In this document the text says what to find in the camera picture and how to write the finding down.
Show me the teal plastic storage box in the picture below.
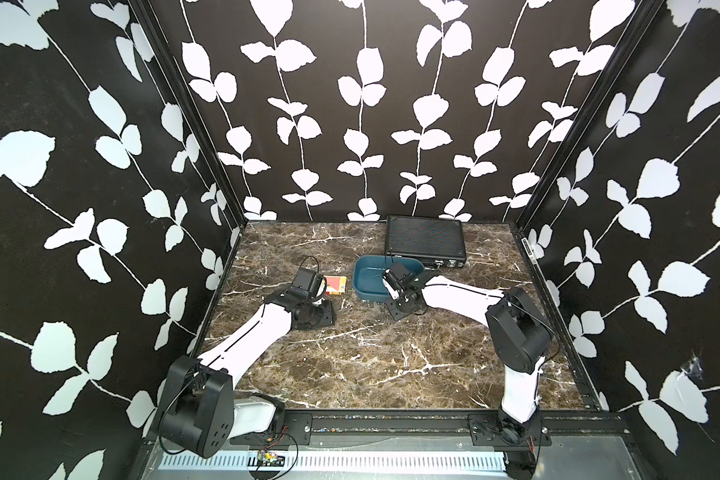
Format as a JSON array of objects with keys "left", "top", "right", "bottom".
[{"left": 352, "top": 255, "right": 424, "bottom": 303}]

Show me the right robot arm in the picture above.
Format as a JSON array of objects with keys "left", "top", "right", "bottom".
[{"left": 381, "top": 262, "right": 553, "bottom": 446}]

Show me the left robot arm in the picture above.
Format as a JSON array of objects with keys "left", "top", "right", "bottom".
[{"left": 153, "top": 294, "right": 336, "bottom": 458}]

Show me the small card box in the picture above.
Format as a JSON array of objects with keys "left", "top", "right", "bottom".
[{"left": 325, "top": 276, "right": 347, "bottom": 295}]

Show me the white perforated strip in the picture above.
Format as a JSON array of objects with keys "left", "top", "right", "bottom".
[{"left": 158, "top": 450, "right": 506, "bottom": 475}]

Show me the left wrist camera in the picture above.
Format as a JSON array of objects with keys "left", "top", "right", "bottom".
[{"left": 291, "top": 267, "right": 326, "bottom": 302}]

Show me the black front mounting rail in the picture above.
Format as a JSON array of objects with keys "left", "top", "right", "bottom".
[{"left": 211, "top": 409, "right": 630, "bottom": 450}]

